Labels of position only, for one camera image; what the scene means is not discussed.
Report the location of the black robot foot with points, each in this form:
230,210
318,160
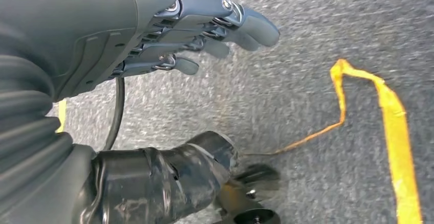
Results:
237,198

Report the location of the yellow floor tape mark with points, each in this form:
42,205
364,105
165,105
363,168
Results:
61,114

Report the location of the yellow tape square peeled corner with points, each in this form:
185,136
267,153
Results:
396,131

